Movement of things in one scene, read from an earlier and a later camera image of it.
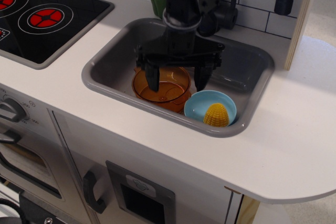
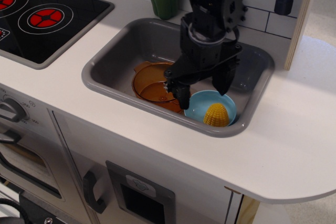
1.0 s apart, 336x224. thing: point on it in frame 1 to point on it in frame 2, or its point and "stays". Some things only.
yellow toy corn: (217, 115) stays
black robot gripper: (181, 47) to (199, 58)
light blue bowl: (196, 104) stays
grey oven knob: (11, 110) stays
